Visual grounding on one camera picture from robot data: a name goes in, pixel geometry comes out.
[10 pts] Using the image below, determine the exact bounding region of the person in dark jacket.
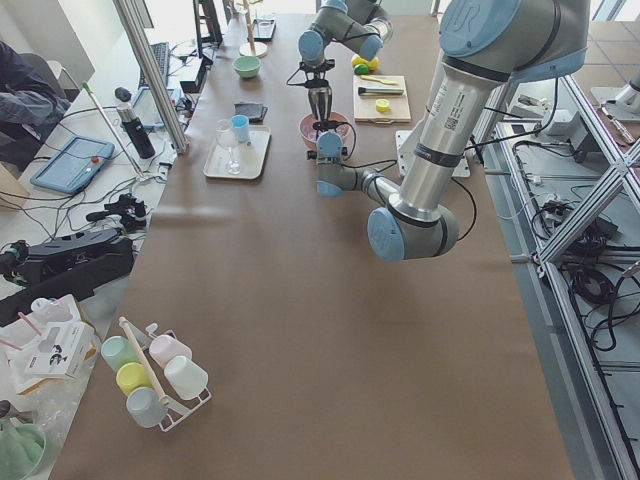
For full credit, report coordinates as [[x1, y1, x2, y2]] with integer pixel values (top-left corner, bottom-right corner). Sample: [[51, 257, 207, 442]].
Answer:
[[1, 42, 70, 172]]

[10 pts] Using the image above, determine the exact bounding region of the white wire cup rack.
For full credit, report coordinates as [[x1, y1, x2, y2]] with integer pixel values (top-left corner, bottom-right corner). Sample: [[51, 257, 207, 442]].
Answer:
[[118, 316, 214, 433]]

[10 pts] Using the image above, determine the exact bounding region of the light green bowl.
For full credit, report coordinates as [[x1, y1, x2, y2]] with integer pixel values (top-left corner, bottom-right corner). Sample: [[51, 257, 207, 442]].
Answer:
[[233, 56, 261, 79]]

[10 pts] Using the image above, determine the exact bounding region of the yellow cup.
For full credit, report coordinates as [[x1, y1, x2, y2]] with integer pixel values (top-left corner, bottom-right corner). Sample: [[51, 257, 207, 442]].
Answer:
[[116, 362, 152, 396]]

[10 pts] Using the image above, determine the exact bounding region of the grey blue cup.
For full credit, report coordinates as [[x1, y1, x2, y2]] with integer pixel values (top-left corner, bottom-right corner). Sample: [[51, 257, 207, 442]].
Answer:
[[126, 386, 168, 428]]

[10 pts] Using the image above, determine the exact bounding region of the bamboo cutting board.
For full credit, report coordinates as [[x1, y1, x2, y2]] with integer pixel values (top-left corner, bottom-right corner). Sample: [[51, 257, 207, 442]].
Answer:
[[353, 75, 412, 124]]

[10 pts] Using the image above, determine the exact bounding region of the light blue cup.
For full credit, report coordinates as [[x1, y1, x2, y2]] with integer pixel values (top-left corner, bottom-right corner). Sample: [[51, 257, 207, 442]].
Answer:
[[231, 114, 250, 144]]

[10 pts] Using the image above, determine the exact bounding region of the yellow plastic knife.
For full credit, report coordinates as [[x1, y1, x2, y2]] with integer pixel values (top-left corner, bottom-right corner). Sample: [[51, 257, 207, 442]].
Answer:
[[359, 75, 399, 85]]

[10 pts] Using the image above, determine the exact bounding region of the pink cup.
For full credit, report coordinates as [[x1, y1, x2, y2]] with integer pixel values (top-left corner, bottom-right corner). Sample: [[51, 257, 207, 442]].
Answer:
[[149, 334, 192, 368]]

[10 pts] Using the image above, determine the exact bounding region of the silver metal ice scoop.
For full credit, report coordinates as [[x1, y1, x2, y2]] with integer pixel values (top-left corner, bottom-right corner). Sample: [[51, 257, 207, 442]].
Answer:
[[308, 85, 332, 122]]

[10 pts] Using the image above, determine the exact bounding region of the pink bowl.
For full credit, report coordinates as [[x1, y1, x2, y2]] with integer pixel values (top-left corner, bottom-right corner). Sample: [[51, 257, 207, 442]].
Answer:
[[299, 112, 352, 151]]

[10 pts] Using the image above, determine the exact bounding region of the black tray with glasses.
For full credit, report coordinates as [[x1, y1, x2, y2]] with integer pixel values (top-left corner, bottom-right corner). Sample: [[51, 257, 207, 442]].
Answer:
[[252, 19, 276, 42]]

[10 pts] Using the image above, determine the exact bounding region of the white cardboard box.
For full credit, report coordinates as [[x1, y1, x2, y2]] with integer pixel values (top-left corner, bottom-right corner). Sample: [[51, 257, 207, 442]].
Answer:
[[1, 294, 100, 395]]

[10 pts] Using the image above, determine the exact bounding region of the grey folded cloth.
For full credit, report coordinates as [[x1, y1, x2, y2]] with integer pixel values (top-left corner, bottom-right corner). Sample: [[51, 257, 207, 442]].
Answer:
[[234, 102, 268, 124]]

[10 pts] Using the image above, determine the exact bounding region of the steel muddler black tip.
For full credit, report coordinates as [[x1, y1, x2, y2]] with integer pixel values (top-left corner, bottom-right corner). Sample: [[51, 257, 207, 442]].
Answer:
[[357, 86, 404, 96]]

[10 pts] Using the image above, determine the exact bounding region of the clear wine glass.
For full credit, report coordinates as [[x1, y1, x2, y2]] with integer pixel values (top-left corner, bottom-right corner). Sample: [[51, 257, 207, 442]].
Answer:
[[216, 119, 241, 175]]

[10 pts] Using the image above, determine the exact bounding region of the blue teach pendant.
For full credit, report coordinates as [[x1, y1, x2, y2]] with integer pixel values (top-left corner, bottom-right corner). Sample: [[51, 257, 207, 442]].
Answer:
[[131, 86, 164, 131], [30, 136, 115, 194]]

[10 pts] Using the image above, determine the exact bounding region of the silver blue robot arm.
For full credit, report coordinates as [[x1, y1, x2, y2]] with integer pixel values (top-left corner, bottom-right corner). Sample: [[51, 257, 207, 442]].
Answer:
[[298, 0, 590, 261], [298, 0, 394, 89]]

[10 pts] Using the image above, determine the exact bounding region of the half lemon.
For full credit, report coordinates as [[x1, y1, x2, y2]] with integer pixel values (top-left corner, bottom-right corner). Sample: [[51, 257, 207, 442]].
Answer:
[[375, 99, 390, 112]]

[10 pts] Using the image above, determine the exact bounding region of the mint green cup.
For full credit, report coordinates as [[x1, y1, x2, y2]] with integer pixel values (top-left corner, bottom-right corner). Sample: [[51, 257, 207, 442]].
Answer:
[[100, 336, 138, 373]]

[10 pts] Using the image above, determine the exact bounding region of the wooden cup tree stand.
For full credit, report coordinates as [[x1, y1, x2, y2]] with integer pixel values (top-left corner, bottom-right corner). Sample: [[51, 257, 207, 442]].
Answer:
[[234, 0, 268, 58]]

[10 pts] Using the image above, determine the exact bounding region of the white cup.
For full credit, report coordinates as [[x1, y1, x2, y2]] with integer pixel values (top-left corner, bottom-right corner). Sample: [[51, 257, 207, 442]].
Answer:
[[164, 355, 209, 400]]

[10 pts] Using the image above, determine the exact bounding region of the yellow lemon upper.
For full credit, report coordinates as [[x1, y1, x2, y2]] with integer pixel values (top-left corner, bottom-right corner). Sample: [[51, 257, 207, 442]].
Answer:
[[351, 55, 366, 67]]

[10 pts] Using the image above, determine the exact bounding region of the cream rabbit serving tray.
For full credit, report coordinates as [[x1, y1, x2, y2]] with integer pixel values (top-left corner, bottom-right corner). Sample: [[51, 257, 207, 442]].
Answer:
[[203, 125, 271, 180]]

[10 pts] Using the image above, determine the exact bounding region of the aluminium frame post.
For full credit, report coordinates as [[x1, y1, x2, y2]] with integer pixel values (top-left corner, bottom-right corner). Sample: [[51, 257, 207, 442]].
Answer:
[[113, 0, 189, 155]]

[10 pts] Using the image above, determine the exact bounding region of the black thermos bottle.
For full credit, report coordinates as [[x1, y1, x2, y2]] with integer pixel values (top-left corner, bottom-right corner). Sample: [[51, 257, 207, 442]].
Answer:
[[116, 102, 155, 159]]

